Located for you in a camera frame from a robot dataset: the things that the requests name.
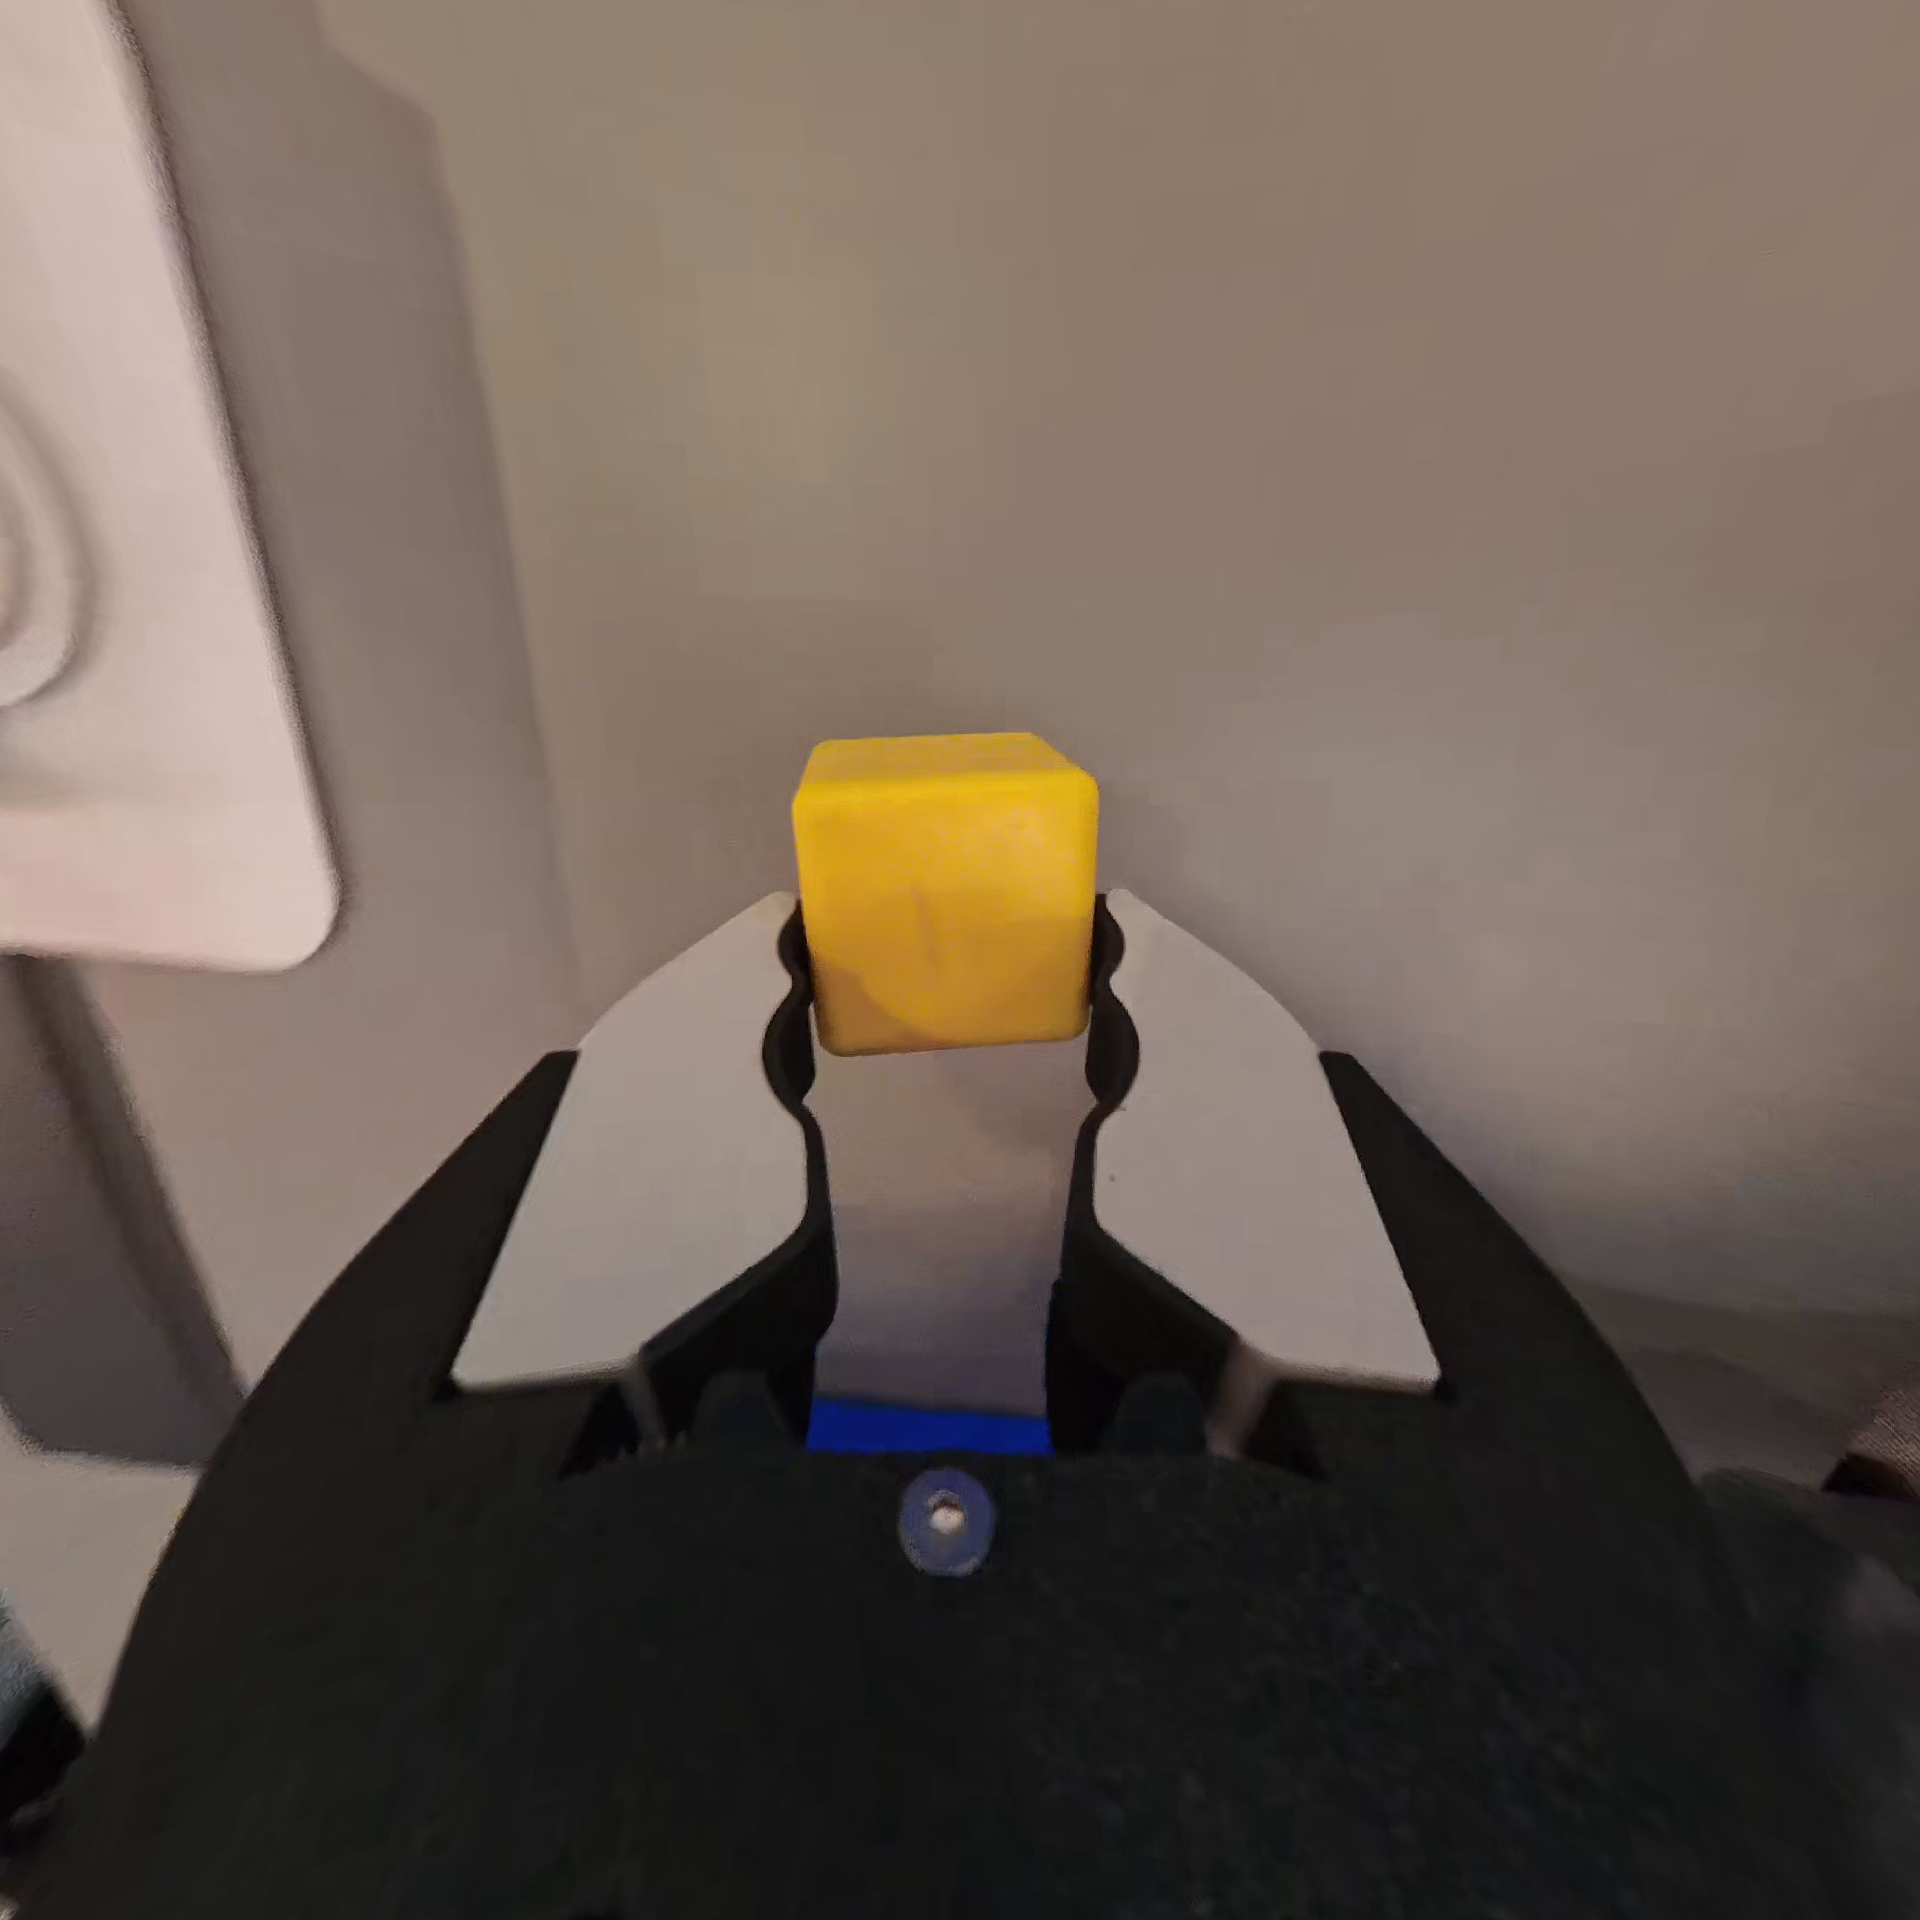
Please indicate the yellow cube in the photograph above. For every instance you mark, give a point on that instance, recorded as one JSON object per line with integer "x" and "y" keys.
{"x": 945, "y": 901}

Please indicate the wooden board document stand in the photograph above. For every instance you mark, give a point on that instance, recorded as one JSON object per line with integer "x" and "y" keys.
{"x": 135, "y": 600}

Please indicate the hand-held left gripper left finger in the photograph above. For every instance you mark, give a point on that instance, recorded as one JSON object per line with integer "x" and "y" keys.
{"x": 660, "y": 1200}

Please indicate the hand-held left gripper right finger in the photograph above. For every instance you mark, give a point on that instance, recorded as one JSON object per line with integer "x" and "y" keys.
{"x": 1260, "y": 1200}

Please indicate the blue plastic bin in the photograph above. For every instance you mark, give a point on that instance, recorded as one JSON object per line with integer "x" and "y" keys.
{"x": 931, "y": 1428}

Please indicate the grey desk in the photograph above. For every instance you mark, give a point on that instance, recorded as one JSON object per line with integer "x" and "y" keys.
{"x": 1200, "y": 525}

